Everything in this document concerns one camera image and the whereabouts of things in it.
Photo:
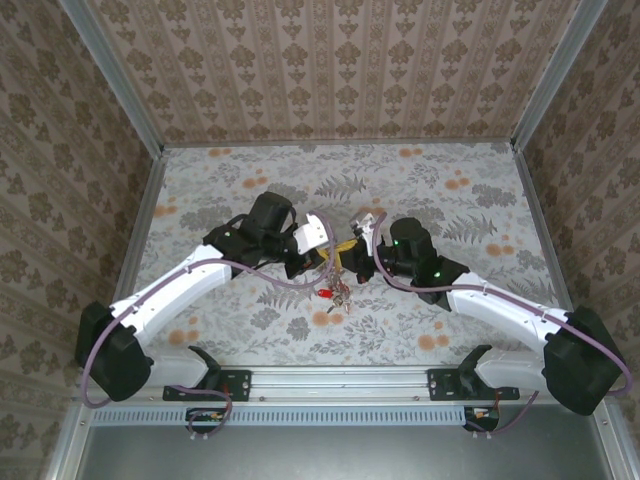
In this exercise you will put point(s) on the silver keyring with tagged keys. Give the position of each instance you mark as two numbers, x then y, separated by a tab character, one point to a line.
337	297

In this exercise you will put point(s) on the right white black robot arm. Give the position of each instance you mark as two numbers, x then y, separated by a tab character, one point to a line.
500	315

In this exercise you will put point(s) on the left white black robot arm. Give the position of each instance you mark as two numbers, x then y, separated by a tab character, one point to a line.
165	295

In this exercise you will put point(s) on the floral table cover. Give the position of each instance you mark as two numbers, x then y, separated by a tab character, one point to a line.
325	175

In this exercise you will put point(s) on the black connector board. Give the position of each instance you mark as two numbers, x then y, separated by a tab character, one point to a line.
481	417
207	419

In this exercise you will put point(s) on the grey metal sheet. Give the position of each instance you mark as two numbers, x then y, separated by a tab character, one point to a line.
340	452

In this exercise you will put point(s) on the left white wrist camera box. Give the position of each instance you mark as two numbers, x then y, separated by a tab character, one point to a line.
310	234

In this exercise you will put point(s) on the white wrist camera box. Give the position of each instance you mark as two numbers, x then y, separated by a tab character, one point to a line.
310	234
362	222

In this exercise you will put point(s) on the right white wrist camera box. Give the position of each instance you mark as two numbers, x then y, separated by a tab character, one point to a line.
362	222

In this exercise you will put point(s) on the aluminium mounting rail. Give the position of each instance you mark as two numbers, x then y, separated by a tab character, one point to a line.
340	382

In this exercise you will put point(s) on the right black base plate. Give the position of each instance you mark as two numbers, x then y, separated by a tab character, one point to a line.
442	385

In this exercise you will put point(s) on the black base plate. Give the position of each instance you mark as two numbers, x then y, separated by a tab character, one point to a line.
237	385
442	385

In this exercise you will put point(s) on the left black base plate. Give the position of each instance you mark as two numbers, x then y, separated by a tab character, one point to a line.
237	385

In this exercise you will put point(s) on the aluminium corner post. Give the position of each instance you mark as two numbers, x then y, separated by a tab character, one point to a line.
557	75
112	75

